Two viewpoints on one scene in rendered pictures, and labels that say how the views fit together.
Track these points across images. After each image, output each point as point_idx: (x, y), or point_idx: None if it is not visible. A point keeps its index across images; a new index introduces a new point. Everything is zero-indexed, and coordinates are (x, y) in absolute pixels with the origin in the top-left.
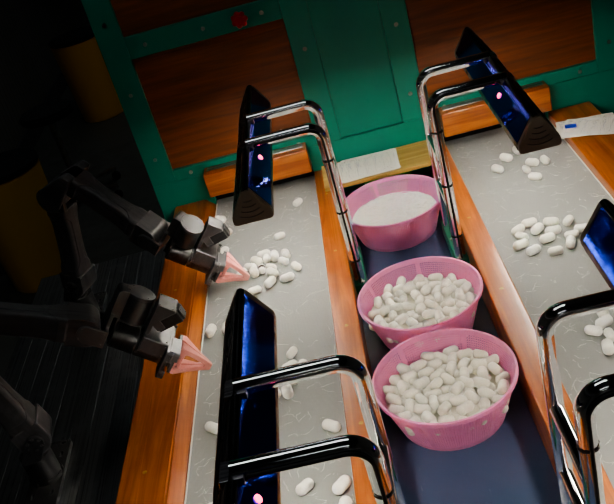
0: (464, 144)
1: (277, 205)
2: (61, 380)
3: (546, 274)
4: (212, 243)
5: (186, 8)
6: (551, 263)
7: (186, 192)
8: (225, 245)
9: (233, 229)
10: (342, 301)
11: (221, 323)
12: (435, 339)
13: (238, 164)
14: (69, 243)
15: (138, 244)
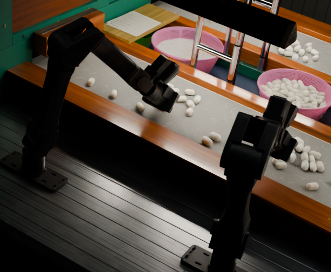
0: (161, 7)
1: (92, 58)
2: (101, 219)
3: (326, 69)
4: (172, 78)
5: None
6: (319, 64)
7: (16, 55)
8: (102, 90)
9: (87, 79)
10: (264, 102)
11: (199, 136)
12: None
13: (227, 11)
14: (62, 97)
15: (134, 86)
